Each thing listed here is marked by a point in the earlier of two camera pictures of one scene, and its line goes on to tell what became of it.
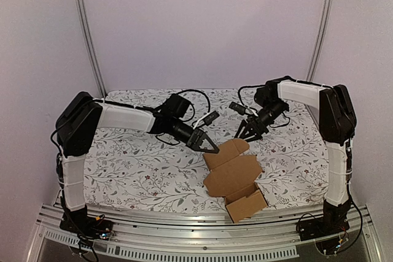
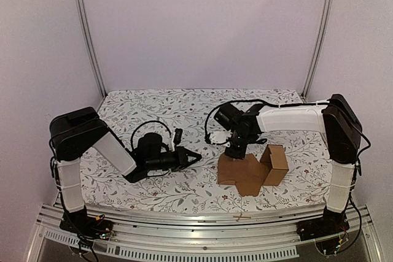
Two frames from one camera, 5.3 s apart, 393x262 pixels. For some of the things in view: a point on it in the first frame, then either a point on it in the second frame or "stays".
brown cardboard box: x=233 y=177 → x=250 y=175
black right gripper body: x=255 y=123 → x=235 y=148
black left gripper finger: x=215 y=149 → x=189 y=153
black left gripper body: x=182 y=137 → x=175 y=164
